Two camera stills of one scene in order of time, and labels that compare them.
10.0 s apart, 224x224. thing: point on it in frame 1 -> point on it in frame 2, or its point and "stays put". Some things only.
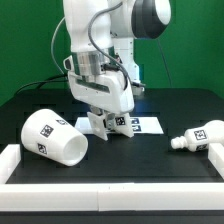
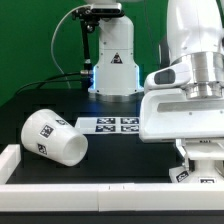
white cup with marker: (49, 134) stays put
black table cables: (48, 80) stays put
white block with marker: (111, 121) -> (206, 163)
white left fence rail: (9, 160) stays put
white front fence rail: (112, 197) stays put
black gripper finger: (98, 125) -> (182, 150)
